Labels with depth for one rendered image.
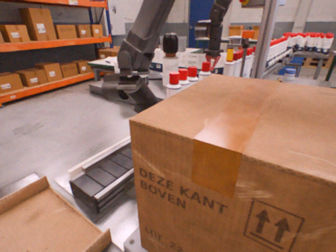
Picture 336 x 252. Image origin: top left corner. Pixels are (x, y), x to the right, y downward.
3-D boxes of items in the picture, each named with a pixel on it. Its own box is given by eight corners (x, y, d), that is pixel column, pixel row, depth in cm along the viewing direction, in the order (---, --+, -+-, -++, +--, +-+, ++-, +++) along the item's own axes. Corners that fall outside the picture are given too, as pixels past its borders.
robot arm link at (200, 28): (219, 10, 85) (224, 7, 91) (193, 10, 89) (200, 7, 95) (216, 40, 92) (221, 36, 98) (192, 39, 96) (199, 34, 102)
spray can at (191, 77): (187, 114, 86) (190, 64, 76) (198, 117, 83) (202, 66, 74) (180, 118, 82) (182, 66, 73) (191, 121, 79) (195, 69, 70)
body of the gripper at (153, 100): (146, 96, 64) (134, 82, 58) (171, 103, 59) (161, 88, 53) (136, 113, 63) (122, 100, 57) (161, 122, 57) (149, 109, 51)
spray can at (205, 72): (199, 106, 94) (203, 60, 85) (209, 108, 91) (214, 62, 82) (193, 109, 90) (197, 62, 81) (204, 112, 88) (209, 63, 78)
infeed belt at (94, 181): (255, 73, 169) (256, 69, 167) (266, 75, 165) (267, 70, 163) (74, 193, 51) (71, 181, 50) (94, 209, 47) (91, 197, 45)
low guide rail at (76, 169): (231, 82, 126) (231, 79, 125) (233, 82, 125) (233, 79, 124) (69, 176, 49) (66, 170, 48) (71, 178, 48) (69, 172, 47)
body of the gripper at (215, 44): (202, 54, 97) (204, 37, 93) (211, 52, 104) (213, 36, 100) (214, 55, 93) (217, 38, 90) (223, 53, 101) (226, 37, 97)
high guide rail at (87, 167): (244, 75, 119) (245, 72, 119) (247, 75, 119) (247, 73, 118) (82, 171, 42) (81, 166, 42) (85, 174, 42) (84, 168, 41)
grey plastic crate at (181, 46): (164, 50, 346) (164, 35, 336) (186, 51, 332) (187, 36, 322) (147, 54, 298) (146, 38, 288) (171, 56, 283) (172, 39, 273)
